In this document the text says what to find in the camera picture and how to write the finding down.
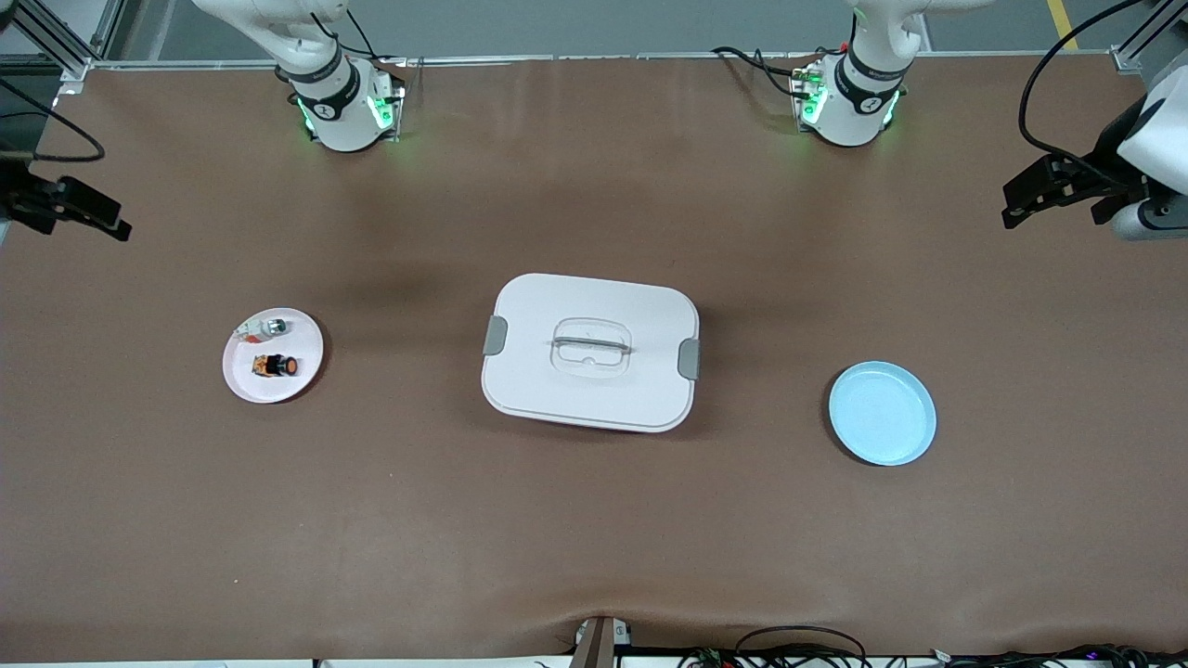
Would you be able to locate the white lidded plastic box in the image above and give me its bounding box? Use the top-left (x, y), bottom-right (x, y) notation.
top-left (481, 273), bottom-right (701, 434)

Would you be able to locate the pink round plate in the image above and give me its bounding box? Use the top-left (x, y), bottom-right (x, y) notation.
top-left (223, 308), bottom-right (325, 405)

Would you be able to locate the light blue round plate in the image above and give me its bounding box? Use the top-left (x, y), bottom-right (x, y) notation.
top-left (829, 361), bottom-right (937, 467)

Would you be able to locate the aluminium frame profile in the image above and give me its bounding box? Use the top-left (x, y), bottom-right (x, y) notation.
top-left (1112, 0), bottom-right (1188, 75)
top-left (0, 0), bottom-right (127, 81)

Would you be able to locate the black base power cable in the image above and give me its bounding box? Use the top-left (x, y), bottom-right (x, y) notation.
top-left (712, 45), bottom-right (823, 101)

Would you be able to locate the clear box lid handle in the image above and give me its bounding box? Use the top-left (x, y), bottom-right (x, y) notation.
top-left (551, 317), bottom-right (635, 380)

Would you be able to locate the metal table edge rail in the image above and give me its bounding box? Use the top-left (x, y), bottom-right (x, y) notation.
top-left (88, 53), bottom-right (1115, 70)

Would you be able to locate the black looped cable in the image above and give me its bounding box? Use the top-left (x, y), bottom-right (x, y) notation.
top-left (733, 625), bottom-right (870, 668)

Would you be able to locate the brown camera mount post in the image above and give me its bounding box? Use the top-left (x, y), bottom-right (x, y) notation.
top-left (568, 615), bottom-right (634, 668)

